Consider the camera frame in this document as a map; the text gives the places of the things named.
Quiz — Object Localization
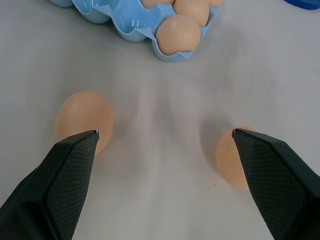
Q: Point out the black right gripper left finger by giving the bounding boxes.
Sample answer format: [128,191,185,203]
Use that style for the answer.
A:
[0,129,100,240]

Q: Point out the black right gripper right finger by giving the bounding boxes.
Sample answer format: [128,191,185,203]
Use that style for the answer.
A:
[231,127,320,240]

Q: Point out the light blue egg tray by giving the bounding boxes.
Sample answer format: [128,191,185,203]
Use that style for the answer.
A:
[48,0,222,63]

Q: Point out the dark blue object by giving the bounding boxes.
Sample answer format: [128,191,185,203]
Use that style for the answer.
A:
[284,0,320,11]

